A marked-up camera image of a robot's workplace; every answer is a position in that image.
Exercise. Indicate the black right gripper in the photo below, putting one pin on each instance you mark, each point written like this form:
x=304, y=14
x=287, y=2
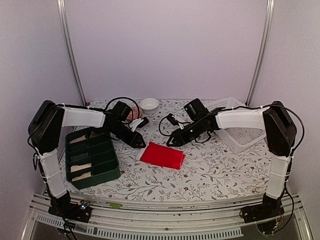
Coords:
x=179, y=136

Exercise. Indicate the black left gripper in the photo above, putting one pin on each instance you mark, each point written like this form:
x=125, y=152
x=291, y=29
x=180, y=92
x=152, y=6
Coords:
x=133, y=140

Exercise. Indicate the khaki tan underwear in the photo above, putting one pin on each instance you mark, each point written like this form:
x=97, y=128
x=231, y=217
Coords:
x=94, y=134

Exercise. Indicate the red garment with white print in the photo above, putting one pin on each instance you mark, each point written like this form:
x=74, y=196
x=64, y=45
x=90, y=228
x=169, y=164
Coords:
x=161, y=156

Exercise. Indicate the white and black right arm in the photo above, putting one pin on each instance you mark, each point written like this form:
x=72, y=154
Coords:
x=275, y=119

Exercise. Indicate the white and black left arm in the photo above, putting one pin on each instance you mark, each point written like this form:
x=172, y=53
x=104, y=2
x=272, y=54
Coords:
x=44, y=136

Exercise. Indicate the beige rolled underwear top slot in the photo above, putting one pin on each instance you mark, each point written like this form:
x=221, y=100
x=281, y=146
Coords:
x=79, y=139

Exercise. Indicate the grey striped rolled underwear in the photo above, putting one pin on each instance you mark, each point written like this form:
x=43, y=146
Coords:
x=79, y=157

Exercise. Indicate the cream rolled underwear front slot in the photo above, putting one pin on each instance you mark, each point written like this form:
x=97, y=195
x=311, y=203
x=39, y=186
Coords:
x=81, y=177

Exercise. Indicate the cream rolled underwear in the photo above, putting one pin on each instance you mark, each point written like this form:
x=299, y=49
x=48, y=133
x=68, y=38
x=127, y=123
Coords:
x=75, y=168

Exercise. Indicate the pink patterned small bowl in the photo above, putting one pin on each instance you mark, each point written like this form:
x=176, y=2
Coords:
x=135, y=113

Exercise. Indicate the white ceramic bowl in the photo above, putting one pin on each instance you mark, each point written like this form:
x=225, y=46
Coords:
x=149, y=105

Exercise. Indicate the white plastic laundry basket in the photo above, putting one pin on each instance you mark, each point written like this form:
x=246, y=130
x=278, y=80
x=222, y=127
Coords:
x=237, y=139

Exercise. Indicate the floral patterned table mat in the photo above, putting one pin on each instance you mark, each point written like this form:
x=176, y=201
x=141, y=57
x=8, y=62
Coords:
x=210, y=171

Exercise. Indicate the dark green divided organizer tray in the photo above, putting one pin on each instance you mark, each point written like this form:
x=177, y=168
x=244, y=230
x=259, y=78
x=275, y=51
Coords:
x=105, y=166

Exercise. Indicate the green tape scrap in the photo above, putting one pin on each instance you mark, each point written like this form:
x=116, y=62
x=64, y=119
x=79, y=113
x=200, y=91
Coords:
x=114, y=205

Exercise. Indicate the aluminium front rail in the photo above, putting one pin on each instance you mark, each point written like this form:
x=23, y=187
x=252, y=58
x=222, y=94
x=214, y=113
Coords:
x=193, y=220

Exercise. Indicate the left aluminium frame post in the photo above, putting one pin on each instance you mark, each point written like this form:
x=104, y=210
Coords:
x=61, y=7

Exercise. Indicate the aluminium frame post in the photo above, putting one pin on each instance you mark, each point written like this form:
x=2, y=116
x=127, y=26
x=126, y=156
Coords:
x=61, y=7
x=270, y=4

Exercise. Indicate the right aluminium frame post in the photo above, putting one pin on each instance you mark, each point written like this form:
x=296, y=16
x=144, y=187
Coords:
x=270, y=4

